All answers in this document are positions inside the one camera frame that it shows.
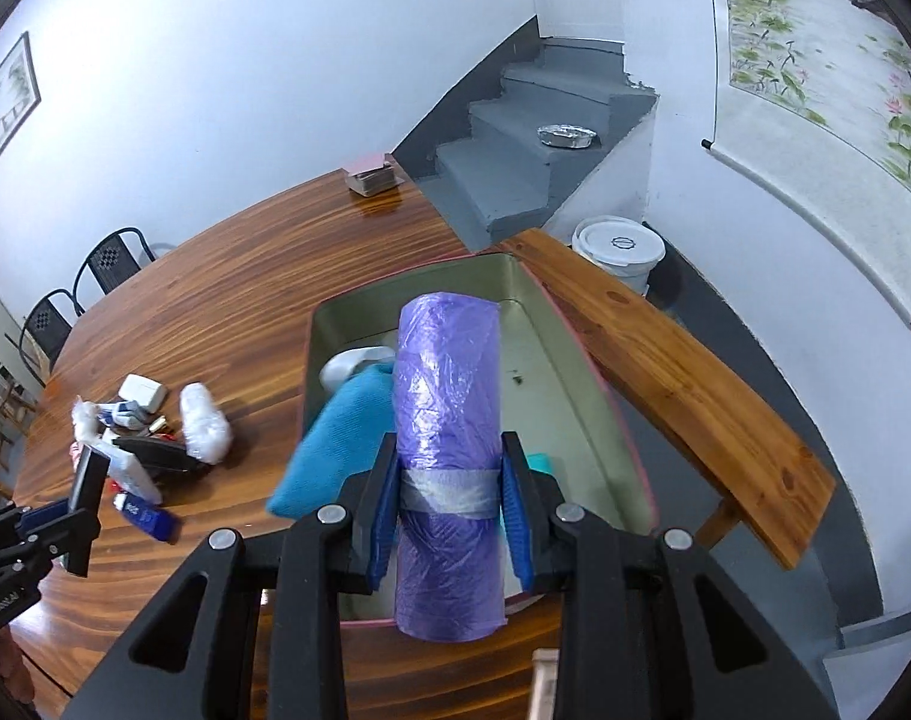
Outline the blue patterned tissue pack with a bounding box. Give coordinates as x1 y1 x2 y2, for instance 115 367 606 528
65 443 163 579

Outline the dark blue bottle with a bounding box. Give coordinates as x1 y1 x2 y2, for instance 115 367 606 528
114 493 177 543

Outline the white plastic bag bundle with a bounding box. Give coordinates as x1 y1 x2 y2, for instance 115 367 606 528
179 382 232 465

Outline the purple trash bag roll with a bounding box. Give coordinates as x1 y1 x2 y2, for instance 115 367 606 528
392 293 504 644

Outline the blue towel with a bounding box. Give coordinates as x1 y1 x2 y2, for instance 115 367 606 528
266 362 395 520

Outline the white flat box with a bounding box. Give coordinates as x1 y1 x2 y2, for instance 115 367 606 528
119 374 167 415

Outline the black metal chair near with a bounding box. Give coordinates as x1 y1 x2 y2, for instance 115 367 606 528
16 288 85 385

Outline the black metal chair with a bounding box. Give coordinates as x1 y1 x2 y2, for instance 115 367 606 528
16 288 85 385
71 226 156 298

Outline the teal small pouch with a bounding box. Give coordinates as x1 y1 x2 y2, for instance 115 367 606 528
527 454 555 476

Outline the wooden bench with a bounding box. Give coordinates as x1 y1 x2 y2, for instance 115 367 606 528
496 229 837 569

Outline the pink tin storage box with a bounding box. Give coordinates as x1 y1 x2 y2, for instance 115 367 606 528
301 250 663 629

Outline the black metal chair far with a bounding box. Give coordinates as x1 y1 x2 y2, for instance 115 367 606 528
71 226 156 298

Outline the white plastic bucket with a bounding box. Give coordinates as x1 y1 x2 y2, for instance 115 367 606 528
571 215 666 296

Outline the grey staircase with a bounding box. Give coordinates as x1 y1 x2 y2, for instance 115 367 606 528
394 18 657 250

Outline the hanging scroll painting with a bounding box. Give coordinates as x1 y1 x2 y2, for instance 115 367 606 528
703 0 911 327

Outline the framed wall picture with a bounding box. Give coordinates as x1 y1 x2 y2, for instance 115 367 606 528
0 31 40 156

